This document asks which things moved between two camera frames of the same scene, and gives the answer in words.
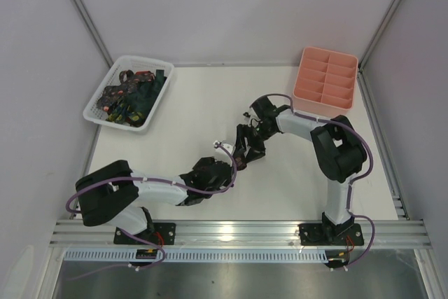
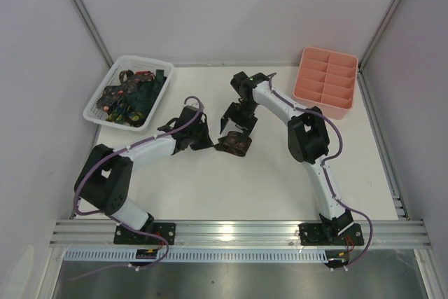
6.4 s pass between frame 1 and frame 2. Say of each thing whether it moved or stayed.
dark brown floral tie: moved
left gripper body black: moved
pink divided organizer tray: stayed
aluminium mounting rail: stayed
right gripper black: moved
